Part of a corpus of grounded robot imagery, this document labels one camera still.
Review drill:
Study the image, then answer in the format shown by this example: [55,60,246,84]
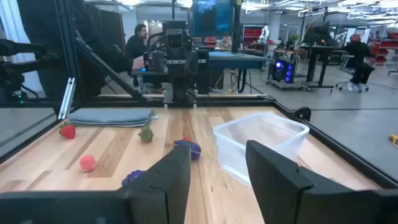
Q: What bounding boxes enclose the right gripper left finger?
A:
[124,141,192,224]

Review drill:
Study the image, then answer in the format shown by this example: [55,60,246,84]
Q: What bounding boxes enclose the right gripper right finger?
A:
[245,139,377,224]

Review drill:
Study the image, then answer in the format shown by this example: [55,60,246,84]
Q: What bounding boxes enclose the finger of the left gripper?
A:
[162,82,174,111]
[190,90,199,111]

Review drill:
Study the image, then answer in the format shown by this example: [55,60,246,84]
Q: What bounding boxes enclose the purple toy grape bunch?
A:
[121,169,147,189]

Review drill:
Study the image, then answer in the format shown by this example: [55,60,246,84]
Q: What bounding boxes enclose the purple toy eggplant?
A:
[173,139,202,161]

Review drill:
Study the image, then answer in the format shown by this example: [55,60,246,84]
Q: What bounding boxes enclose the pink round toy fruit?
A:
[79,154,97,172]

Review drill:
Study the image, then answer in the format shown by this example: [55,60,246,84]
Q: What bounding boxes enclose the clear plastic tupperware container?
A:
[213,112,310,188]

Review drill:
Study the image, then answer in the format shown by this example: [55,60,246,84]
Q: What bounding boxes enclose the computer side desk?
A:
[208,50,269,71]

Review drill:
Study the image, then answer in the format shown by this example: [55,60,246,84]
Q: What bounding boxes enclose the person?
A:
[93,23,150,73]
[343,33,376,93]

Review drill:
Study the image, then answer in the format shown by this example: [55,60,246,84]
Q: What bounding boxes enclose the grey folded cloth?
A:
[67,108,155,128]

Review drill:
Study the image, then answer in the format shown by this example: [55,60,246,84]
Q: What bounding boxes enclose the computer monitor blue screen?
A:
[192,0,234,37]

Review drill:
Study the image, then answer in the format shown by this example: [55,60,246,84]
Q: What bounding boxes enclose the black rounded fixture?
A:
[294,107,312,123]

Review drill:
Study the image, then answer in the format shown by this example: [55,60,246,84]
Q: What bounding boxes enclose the computer tower blue lights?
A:
[269,58,296,85]

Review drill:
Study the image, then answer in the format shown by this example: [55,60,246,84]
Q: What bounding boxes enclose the office chair white base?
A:
[334,55,371,93]

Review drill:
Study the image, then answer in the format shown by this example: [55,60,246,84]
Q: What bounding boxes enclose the black standing desk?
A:
[306,45,336,91]

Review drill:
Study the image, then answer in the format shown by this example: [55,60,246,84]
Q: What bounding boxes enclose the black divider panel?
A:
[17,0,126,101]

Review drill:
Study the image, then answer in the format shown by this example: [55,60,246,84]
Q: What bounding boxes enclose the black aluminium table frame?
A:
[0,0,398,189]

